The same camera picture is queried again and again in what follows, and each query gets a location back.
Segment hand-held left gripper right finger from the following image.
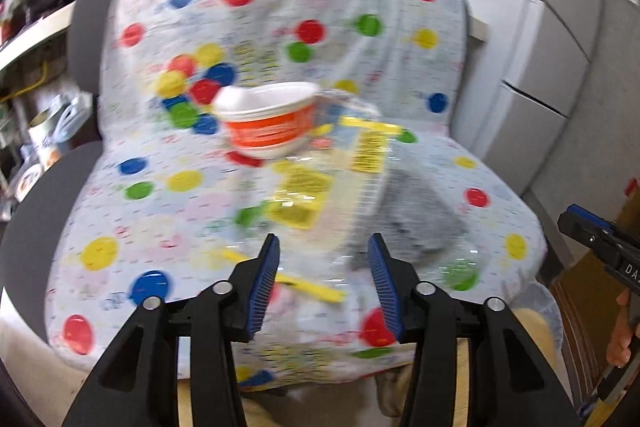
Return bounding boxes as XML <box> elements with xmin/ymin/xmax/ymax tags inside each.
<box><xmin>367</xmin><ymin>232</ymin><xmax>581</xmax><ymax>427</ymax></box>

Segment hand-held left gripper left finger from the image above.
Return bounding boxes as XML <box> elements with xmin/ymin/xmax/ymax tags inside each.
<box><xmin>62</xmin><ymin>233</ymin><xmax>281</xmax><ymax>427</ymax></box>

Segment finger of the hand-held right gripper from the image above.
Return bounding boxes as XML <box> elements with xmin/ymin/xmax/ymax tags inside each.
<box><xmin>557</xmin><ymin>203</ymin><xmax>618</xmax><ymax>258</ymax></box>

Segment grey cloth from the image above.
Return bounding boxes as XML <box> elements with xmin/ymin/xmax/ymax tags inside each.
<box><xmin>350</xmin><ymin>169</ymin><xmax>471</xmax><ymax>270</ymax></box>

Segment clear plastic bag yellow labels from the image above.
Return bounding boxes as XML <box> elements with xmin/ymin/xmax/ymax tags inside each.
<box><xmin>220</xmin><ymin>89</ymin><xmax>481</xmax><ymax>305</ymax></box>

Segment orange white paper bowl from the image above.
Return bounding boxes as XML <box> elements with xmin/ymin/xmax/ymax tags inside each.
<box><xmin>214</xmin><ymin>82</ymin><xmax>321</xmax><ymax>159</ymax></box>

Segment person's right hand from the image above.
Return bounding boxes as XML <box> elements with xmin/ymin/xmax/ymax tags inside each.
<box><xmin>606</xmin><ymin>289</ymin><xmax>637</xmax><ymax>369</ymax></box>

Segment brown door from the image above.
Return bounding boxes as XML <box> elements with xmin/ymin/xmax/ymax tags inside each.
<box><xmin>550</xmin><ymin>187</ymin><xmax>640</xmax><ymax>427</ymax></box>

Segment white refrigerator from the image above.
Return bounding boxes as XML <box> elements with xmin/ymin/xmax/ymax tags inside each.
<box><xmin>480</xmin><ymin>0</ymin><xmax>608</xmax><ymax>198</ymax></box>

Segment dark grey chair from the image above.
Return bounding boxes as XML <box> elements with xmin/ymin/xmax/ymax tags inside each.
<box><xmin>0</xmin><ymin>0</ymin><xmax>556</xmax><ymax>258</ymax></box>

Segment light blue plastic bag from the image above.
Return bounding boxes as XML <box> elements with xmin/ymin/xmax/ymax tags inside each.
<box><xmin>55</xmin><ymin>94</ymin><xmax>98</xmax><ymax>142</ymax></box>

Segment white patterned dish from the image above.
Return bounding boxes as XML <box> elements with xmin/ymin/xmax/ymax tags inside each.
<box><xmin>12</xmin><ymin>162</ymin><xmax>41</xmax><ymax>202</ymax></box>

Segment cream tin can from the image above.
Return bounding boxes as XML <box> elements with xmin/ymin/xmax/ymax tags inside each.
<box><xmin>27</xmin><ymin>104</ymin><xmax>63</xmax><ymax>168</ymax></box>

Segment balloon print plastic cover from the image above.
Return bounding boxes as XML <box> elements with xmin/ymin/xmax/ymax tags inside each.
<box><xmin>45</xmin><ymin>0</ymin><xmax>548</xmax><ymax>388</ymax></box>

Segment white kitchen counter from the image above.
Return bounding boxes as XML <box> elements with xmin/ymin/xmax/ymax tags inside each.
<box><xmin>0</xmin><ymin>2</ymin><xmax>76</xmax><ymax>68</ymax></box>

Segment yellow hose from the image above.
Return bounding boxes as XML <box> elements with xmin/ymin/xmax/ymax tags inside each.
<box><xmin>0</xmin><ymin>62</ymin><xmax>48</xmax><ymax>102</ymax></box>

